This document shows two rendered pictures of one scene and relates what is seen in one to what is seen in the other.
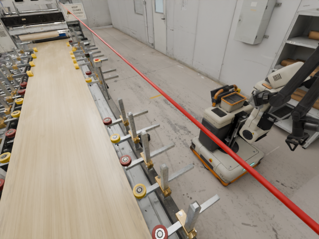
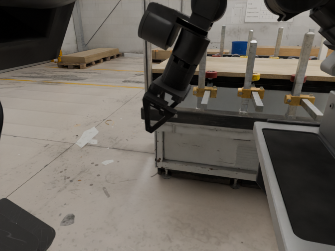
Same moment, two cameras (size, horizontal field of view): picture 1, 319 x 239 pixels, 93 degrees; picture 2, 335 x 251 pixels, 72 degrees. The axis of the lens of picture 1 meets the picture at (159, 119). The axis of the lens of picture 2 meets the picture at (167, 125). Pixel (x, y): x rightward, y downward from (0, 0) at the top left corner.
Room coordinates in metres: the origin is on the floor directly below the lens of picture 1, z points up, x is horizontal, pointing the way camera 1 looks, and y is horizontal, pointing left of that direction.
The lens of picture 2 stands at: (0.93, -1.24, 1.19)
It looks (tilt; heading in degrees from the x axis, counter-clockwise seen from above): 24 degrees down; 131
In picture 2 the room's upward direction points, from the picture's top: straight up
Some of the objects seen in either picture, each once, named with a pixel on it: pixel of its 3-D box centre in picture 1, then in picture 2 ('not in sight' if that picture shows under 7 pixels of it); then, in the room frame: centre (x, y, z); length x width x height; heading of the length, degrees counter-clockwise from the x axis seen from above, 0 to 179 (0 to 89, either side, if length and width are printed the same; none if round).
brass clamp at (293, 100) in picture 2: (146, 159); (298, 99); (0.69, 0.11, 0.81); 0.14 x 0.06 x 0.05; 27
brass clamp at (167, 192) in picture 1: (163, 185); (250, 92); (0.47, 0.00, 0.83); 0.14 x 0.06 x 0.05; 27
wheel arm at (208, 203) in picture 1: (190, 216); (207, 94); (0.28, -0.15, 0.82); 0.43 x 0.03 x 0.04; 117
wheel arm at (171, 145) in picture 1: (151, 155); (304, 103); (0.72, 0.08, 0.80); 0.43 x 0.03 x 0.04; 117
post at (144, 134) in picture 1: (146, 154); (298, 81); (0.67, 0.10, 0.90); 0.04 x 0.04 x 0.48; 27
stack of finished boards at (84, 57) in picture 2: not in sight; (93, 54); (-6.04, 3.11, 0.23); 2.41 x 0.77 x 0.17; 119
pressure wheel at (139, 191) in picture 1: (140, 193); (251, 82); (0.41, 0.14, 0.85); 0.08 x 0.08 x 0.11
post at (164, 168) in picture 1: (164, 186); (247, 86); (0.45, -0.01, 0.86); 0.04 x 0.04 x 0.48; 27
